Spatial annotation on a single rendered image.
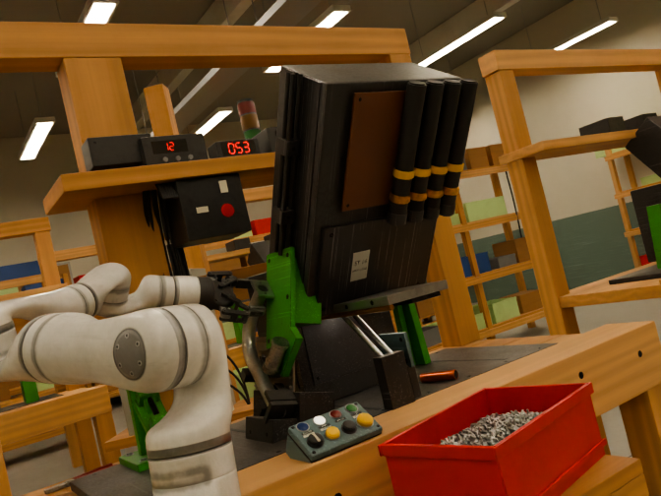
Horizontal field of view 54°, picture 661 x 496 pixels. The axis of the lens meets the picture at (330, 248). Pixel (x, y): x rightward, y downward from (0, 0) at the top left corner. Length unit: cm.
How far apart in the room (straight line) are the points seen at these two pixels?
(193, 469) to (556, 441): 57
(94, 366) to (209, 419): 15
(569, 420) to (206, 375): 60
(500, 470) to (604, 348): 75
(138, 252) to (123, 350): 93
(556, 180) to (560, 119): 104
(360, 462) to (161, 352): 56
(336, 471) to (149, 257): 76
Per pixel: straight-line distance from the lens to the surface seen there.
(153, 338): 70
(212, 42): 189
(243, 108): 189
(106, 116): 171
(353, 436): 116
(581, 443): 115
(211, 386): 75
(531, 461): 101
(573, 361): 155
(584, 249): 1185
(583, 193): 1171
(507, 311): 767
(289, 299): 136
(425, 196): 141
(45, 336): 88
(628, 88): 1120
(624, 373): 169
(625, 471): 115
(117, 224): 164
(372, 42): 219
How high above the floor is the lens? 119
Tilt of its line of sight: 3 degrees up
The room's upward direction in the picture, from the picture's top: 13 degrees counter-clockwise
